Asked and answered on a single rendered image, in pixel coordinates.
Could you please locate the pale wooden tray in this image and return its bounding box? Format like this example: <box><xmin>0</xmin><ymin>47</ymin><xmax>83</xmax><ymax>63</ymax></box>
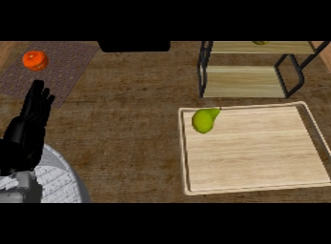
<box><xmin>178</xmin><ymin>100</ymin><xmax>331</xmax><ymax>196</ymax></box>

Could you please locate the orange round fruit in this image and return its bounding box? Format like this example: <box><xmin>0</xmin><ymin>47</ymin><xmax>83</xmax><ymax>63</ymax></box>
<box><xmin>21</xmin><ymin>51</ymin><xmax>49</xmax><ymax>72</ymax></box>

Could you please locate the black-framed wooden tiered shelf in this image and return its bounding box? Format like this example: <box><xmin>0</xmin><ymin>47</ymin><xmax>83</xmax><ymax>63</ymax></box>
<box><xmin>195</xmin><ymin>40</ymin><xmax>331</xmax><ymax>99</ymax></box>

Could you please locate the brown woven placemat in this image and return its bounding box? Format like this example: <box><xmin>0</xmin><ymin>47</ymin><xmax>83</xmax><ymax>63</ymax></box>
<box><xmin>0</xmin><ymin>41</ymin><xmax>102</xmax><ymax>111</ymax></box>

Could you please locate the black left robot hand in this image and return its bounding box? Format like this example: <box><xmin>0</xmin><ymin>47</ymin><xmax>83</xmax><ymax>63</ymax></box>
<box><xmin>0</xmin><ymin>79</ymin><xmax>57</xmax><ymax>177</ymax></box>

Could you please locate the black appliance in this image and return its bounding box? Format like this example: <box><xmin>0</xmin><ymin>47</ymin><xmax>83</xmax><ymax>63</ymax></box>
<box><xmin>96</xmin><ymin>40</ymin><xmax>172</xmax><ymax>53</ymax></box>

